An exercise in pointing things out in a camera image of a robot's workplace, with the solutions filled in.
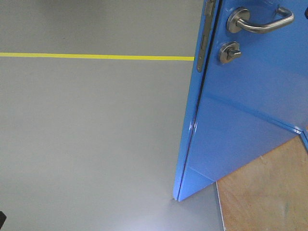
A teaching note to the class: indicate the steel latch edge plate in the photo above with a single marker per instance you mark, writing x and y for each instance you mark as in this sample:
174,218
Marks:
208,13

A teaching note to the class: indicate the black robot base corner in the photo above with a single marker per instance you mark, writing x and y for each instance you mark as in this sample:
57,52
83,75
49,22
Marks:
2,219

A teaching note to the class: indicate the steel door lever handle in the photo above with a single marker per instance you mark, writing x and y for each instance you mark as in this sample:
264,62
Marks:
240,19

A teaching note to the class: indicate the steel thumb turn lock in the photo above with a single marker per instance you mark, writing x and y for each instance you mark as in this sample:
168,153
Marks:
229,51

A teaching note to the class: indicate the blue door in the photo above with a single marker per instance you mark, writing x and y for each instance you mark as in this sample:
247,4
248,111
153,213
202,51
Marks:
241,110

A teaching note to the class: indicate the wooden platform base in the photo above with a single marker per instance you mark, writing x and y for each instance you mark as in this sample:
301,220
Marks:
268,194

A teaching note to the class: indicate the yellow floor tape line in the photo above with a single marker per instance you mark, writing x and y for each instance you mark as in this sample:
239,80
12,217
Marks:
97,56

